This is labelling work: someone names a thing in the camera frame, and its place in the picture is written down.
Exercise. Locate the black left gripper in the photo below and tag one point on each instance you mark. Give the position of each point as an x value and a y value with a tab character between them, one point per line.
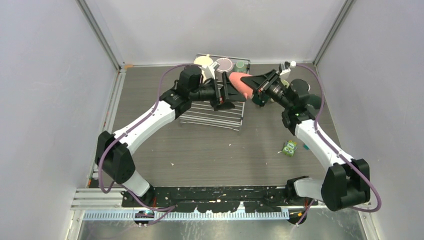
228	92

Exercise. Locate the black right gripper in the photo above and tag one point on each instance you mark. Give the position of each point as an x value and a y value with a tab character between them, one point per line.
259	82

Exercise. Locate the salmon pink mug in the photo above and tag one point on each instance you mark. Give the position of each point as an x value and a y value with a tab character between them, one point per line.
241	87

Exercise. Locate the dark teal mug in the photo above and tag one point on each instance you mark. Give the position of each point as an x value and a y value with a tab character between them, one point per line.
258	101

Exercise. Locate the light green mug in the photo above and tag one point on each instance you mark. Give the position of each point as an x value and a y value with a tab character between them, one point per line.
285	83

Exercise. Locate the dark grey mug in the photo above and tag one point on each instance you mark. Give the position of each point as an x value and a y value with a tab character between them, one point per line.
315	101

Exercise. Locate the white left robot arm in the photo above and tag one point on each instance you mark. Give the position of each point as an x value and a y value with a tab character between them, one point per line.
196	83

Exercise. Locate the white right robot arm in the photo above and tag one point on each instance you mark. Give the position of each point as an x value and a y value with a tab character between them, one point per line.
346	182

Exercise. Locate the small sage green cup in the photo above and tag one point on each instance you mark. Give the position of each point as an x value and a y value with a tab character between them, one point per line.
240	67

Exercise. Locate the mauve pink mug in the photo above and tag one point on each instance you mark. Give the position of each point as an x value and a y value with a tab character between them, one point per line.
225	66

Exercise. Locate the cream mug back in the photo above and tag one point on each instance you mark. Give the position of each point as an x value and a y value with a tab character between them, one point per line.
203	60

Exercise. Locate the green toy monster block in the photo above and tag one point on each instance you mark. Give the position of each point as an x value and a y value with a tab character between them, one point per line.
289	148

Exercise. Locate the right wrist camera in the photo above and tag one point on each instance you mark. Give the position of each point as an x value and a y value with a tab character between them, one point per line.
285	68

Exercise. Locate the metal wire dish rack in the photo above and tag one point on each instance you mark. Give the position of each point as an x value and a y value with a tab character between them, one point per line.
203	114

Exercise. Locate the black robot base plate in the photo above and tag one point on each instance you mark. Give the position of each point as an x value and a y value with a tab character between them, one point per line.
217	199

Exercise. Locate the aluminium front rail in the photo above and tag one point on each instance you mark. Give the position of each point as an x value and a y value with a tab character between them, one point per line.
93	205

